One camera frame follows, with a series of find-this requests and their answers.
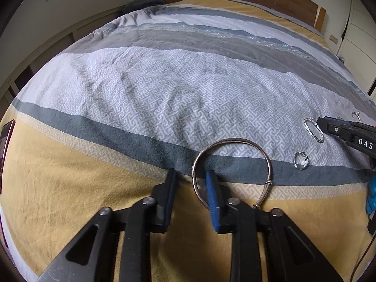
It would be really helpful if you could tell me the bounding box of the dark blanket on shelf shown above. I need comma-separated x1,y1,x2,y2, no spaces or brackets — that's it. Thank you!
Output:
121,0,166,14

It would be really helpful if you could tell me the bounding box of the wall socket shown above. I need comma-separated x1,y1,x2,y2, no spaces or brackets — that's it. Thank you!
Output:
329,34,338,44

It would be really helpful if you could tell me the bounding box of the small silver ring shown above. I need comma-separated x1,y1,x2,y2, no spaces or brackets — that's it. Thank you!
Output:
293,151,310,171

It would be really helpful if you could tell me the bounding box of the striped bed duvet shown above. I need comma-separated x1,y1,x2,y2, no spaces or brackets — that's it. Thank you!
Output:
1,0,375,281

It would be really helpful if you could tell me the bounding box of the smartphone with red case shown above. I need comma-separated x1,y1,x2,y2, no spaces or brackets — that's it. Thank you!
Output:
0,120,15,192

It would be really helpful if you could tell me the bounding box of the twisted silver bracelet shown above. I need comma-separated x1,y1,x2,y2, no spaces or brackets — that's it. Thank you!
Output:
303,116,325,144

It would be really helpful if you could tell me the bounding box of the low white wall shelf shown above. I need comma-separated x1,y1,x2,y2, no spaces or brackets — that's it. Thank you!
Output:
1,6,122,115

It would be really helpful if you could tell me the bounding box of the white wardrobe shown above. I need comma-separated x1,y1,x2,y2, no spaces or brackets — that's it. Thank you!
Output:
338,0,376,100

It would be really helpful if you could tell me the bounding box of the silver cuff bangle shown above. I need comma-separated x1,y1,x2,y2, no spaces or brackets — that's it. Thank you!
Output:
192,137,273,209

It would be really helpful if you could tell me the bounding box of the blue gloved hand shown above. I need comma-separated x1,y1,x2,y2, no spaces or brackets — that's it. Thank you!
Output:
366,174,376,215

